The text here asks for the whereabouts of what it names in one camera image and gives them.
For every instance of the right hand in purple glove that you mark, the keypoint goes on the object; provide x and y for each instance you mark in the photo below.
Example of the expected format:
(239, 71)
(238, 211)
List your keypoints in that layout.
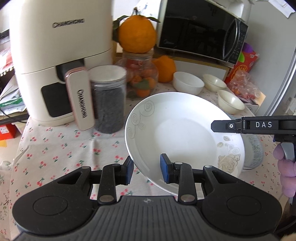
(286, 168)

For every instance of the small white bowl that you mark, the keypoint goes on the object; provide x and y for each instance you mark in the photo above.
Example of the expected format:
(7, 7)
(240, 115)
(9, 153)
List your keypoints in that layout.
(212, 83)

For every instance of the wooden shelf with papers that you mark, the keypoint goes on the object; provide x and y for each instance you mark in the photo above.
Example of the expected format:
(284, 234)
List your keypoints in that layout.
(13, 109)

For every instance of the large orange on jar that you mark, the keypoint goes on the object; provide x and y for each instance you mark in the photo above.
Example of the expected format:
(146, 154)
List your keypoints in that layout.
(135, 33)

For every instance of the red small box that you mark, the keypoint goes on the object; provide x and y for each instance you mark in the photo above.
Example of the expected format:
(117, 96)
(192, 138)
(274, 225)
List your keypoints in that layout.
(7, 131)

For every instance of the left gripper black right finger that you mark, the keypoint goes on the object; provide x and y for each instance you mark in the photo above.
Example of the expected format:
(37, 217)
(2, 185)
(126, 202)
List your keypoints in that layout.
(182, 174)

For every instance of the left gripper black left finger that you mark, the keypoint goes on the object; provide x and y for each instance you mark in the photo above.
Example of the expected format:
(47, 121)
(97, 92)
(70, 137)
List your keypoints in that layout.
(109, 177)

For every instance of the wooden microwave stand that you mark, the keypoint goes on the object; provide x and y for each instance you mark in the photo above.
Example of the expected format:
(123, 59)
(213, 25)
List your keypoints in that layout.
(184, 62)

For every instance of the blue patterned plate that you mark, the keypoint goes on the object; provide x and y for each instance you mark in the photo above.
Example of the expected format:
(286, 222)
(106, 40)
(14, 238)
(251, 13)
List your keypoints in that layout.
(253, 152)

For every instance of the plastic bag of snacks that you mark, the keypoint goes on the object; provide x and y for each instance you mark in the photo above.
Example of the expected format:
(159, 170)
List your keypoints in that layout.
(242, 86)

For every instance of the black microwave oven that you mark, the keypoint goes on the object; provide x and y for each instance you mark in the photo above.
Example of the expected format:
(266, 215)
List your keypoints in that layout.
(201, 28)

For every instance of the red gift box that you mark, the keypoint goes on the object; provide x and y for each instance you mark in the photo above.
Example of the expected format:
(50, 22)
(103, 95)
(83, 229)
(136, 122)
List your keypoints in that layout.
(245, 63)

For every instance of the cream white bowl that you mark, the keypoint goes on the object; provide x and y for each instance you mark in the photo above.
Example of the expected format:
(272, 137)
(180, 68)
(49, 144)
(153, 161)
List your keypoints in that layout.
(229, 103)

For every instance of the white Changhong air fryer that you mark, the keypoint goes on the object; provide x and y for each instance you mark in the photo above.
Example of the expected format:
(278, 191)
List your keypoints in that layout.
(54, 45)

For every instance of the large orange on table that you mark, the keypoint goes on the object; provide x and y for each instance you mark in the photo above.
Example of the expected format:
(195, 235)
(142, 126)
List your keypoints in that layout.
(166, 68)

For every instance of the large white bowl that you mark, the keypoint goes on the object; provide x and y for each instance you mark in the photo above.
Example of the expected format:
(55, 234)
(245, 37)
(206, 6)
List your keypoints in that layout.
(187, 83)

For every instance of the white plate with swirl pattern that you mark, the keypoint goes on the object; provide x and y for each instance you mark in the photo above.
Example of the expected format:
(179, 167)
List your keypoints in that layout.
(179, 125)

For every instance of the clear jar of black beans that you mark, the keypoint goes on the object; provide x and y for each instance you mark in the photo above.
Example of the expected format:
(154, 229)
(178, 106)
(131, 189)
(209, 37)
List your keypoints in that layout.
(108, 86)

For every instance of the glass jar of small oranges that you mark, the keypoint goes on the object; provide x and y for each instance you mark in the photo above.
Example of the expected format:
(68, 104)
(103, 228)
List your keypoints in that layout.
(141, 73)

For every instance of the white refrigerator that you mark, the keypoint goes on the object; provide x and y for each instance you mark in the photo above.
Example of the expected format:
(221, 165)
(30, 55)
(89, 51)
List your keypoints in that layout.
(283, 87)

